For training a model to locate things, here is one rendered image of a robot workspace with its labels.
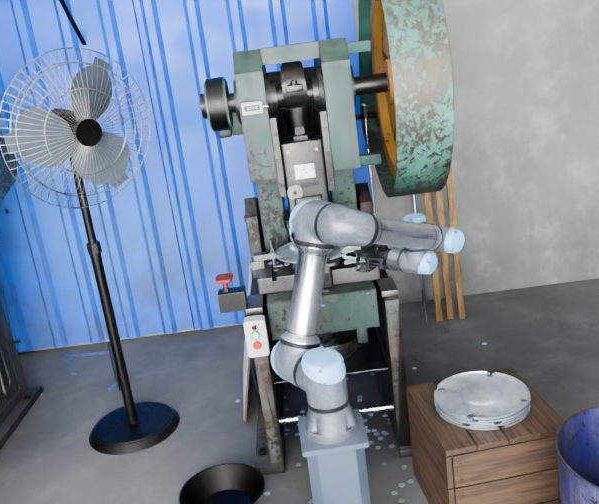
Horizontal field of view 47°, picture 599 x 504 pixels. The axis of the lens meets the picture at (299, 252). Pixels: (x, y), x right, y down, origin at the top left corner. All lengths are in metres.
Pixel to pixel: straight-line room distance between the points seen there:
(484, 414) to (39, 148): 1.74
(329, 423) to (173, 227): 2.10
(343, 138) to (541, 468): 1.22
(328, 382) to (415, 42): 1.03
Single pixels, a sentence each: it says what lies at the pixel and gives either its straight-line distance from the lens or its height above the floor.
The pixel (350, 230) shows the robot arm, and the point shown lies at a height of 1.01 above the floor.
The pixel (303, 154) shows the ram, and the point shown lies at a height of 1.13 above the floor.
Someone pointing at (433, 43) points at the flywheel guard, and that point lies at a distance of 2.16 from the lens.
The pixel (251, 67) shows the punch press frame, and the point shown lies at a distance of 2.39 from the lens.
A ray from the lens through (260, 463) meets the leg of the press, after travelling 2.68.
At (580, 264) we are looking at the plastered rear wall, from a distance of 4.21.
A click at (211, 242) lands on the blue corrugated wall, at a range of 3.79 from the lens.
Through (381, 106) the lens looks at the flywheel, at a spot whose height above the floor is 1.22.
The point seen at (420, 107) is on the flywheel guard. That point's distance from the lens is 2.15.
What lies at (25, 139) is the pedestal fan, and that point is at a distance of 2.60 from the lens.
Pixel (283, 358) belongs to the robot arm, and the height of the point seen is 0.65.
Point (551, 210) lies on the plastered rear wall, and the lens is 4.05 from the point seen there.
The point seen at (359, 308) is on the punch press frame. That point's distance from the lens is 2.45.
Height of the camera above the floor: 1.51
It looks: 17 degrees down
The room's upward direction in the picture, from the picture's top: 8 degrees counter-clockwise
